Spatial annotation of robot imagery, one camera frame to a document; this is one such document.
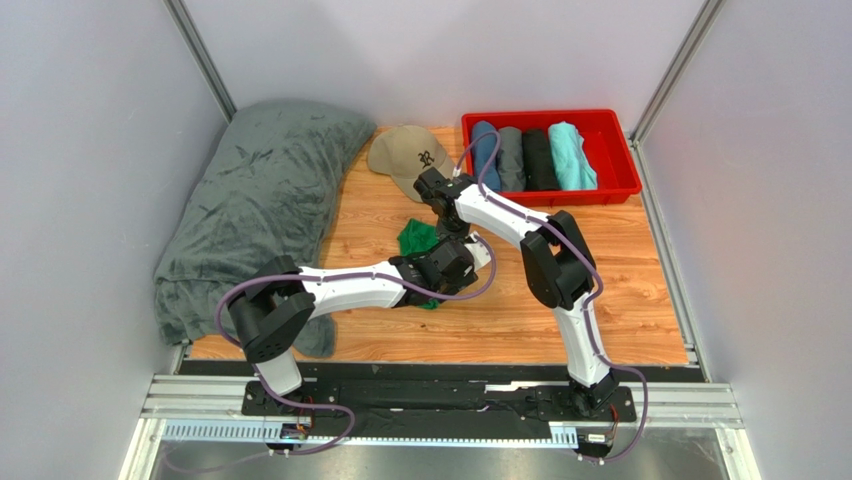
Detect green t-shirt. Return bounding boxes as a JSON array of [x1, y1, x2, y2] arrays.
[[397, 219, 441, 310]]

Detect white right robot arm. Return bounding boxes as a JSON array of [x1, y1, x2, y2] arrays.
[[414, 168, 618, 418]]

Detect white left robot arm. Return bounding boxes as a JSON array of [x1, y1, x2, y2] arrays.
[[214, 234, 495, 396]]

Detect blue rolled t-shirt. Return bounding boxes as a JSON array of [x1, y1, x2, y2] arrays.
[[471, 121, 502, 192]]

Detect grey rolled t-shirt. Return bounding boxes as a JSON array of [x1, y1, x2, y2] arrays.
[[497, 126, 526, 193]]

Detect tan baseball cap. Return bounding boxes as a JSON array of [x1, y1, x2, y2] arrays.
[[367, 125, 456, 203]]

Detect black rolled t-shirt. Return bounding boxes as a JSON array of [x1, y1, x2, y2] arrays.
[[522, 129, 560, 191]]

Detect red plastic bin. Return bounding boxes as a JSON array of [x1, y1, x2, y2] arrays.
[[461, 109, 642, 208]]

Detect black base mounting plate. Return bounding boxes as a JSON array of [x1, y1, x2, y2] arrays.
[[240, 361, 637, 441]]

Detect turquoise rolled t-shirt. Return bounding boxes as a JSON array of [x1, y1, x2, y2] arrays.
[[548, 122, 598, 191]]

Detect grey plush pillow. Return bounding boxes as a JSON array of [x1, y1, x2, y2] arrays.
[[153, 99, 377, 345]]

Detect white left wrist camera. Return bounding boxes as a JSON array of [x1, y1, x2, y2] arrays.
[[463, 231, 493, 271]]

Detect aluminium frame rail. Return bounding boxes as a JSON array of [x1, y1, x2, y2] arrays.
[[120, 361, 760, 479]]

